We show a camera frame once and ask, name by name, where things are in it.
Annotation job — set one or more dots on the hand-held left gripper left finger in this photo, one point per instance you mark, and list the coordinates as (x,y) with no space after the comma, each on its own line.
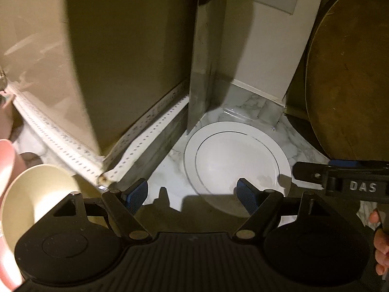
(136,195)

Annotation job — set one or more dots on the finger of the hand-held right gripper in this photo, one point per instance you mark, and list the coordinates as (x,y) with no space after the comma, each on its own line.
(310,173)

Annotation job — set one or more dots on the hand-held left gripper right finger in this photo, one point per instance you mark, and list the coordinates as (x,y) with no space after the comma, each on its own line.
(246,196)

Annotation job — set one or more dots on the white round plate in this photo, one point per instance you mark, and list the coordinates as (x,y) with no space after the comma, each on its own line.
(237,158)

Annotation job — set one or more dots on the pink bowl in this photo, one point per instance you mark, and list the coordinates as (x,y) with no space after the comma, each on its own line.
(6,164)

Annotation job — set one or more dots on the person's right hand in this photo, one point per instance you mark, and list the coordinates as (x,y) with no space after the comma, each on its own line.
(381,246)

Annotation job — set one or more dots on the white music-note trim strip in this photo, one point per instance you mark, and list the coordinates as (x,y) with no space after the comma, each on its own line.
(60,140)

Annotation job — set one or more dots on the cream bowl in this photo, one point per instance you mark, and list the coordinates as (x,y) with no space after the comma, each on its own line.
(39,188)

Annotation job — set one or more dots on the round wooden board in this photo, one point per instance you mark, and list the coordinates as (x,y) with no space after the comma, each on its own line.
(349,82)

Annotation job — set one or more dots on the white vented panel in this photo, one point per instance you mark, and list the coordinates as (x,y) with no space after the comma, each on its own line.
(264,51)

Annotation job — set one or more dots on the grey metal column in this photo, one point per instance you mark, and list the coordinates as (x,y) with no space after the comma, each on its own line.
(202,67)

